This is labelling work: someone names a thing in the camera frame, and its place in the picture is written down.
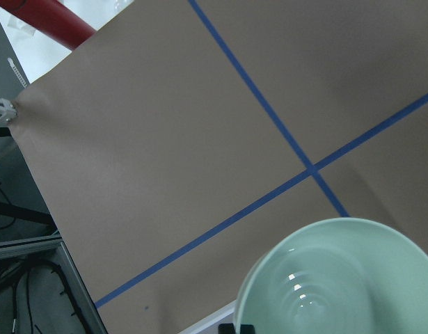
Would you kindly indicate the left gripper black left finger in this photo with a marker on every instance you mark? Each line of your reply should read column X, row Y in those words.
column 227, row 329

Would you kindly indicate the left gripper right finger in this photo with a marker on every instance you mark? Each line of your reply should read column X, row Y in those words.
column 247, row 329

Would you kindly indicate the mint green bowl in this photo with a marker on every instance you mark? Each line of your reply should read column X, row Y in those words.
column 340, row 275

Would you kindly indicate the translucent plastic storage box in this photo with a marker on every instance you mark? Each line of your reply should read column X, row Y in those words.
column 210, row 323

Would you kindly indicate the red cylinder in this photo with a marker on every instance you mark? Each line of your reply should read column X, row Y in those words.
column 51, row 18

